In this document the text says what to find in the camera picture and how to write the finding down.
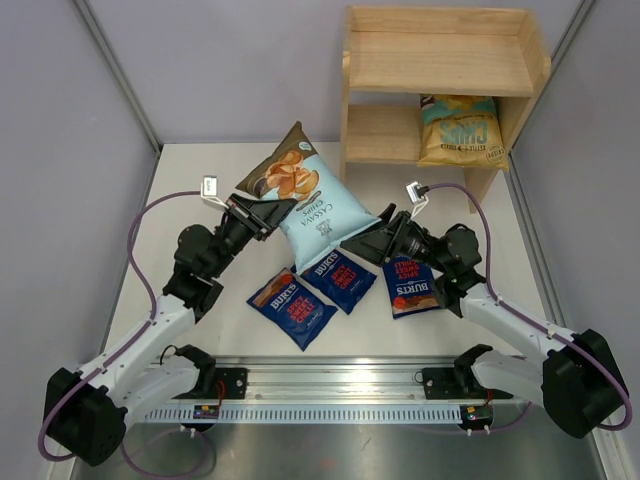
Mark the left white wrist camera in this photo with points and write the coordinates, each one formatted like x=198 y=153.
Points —
x=209 y=192

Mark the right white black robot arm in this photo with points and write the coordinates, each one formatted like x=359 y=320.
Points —
x=573 y=377

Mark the light blue cassava chips bag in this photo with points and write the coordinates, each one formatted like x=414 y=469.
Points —
x=326 y=212

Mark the left aluminium frame post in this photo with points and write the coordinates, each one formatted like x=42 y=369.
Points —
x=92 y=24

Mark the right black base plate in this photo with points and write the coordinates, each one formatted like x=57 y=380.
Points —
x=451 y=383

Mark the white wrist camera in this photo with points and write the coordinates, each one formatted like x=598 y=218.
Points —
x=209 y=192
x=418 y=196

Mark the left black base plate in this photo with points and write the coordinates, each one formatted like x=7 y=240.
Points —
x=229 y=382

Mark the blue Burts chips bag middle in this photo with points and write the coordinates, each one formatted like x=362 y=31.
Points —
x=340 y=279

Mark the blue burts chips bag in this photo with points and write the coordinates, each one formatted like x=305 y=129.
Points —
x=409 y=287
x=298 y=312
x=340 y=279

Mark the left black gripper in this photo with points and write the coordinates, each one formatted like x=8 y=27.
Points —
x=260 y=218

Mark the blue Burts chips bag right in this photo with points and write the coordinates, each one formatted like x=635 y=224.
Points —
x=409 y=287

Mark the aluminium frame post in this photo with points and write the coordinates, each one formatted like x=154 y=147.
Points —
x=579 y=18
x=92 y=24

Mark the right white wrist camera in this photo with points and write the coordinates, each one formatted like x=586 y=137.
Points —
x=418 y=196

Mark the aluminium mounting rail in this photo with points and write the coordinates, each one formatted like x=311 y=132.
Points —
x=341 y=380

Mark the white slotted cable duct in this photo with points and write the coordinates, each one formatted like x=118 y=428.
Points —
x=307 y=414

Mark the large yellow kettle chips bag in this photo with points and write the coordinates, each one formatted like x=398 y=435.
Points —
x=462 y=131

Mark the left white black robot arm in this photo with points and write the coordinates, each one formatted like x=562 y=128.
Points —
x=89 y=410

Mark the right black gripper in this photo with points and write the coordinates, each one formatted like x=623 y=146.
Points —
x=382 y=240

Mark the right aluminium frame post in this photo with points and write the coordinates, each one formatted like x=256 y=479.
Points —
x=579 y=18

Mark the blue Burts chips bag left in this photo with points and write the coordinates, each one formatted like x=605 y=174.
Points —
x=298 y=312

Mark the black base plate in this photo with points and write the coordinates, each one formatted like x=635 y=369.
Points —
x=229 y=382
x=451 y=383

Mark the wooden two-tier shelf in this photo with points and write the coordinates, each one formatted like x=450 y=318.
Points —
x=444 y=50

